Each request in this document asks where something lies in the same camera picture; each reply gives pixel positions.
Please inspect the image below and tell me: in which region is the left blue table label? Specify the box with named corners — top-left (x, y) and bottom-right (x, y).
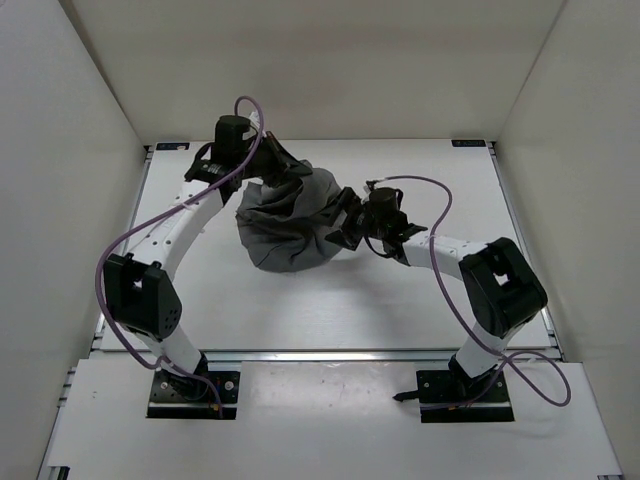
top-left (156, 142), bottom-right (190, 151)

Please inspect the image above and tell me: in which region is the right blue table label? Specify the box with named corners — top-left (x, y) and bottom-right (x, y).
top-left (451, 139), bottom-right (486, 148)

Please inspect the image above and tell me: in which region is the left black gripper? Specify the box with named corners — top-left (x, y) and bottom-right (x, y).
top-left (242, 128), bottom-right (315, 185)

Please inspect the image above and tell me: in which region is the grey pleated skirt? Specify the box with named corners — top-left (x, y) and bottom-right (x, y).
top-left (236, 168), bottom-right (341, 273)

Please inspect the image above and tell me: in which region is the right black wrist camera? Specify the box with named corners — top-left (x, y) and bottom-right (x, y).
top-left (366, 187), bottom-right (408, 239)

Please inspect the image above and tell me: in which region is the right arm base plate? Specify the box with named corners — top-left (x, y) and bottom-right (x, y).
top-left (393, 355), bottom-right (515, 424)

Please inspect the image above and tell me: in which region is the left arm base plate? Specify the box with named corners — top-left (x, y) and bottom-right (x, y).
top-left (146, 361), bottom-right (241, 420)

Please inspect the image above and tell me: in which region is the purple cable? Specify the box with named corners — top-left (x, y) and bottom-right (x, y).
top-left (367, 174), bottom-right (572, 407)
top-left (94, 95), bottom-right (269, 412)

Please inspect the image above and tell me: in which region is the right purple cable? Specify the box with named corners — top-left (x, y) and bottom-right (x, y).
top-left (367, 174), bottom-right (572, 407)

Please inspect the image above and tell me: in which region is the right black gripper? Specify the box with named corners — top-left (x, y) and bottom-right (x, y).
top-left (308, 189), bottom-right (386, 251)

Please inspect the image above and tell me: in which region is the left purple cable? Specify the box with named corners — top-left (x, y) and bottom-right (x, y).
top-left (94, 95), bottom-right (269, 412)

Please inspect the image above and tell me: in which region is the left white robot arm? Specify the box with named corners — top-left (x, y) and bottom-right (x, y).
top-left (95, 133), bottom-right (312, 400)

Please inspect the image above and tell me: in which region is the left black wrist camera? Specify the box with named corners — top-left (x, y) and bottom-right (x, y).
top-left (213, 115), bottom-right (251, 156)

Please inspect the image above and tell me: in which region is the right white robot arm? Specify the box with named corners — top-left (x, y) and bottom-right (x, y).
top-left (314, 187), bottom-right (548, 401)

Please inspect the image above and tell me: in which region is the blue table label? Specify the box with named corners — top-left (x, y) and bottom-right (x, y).
top-left (451, 139), bottom-right (486, 148)
top-left (156, 142), bottom-right (190, 151)

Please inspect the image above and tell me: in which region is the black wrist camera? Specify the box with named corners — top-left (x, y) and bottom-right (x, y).
top-left (213, 115), bottom-right (251, 156)
top-left (366, 187), bottom-right (408, 239)

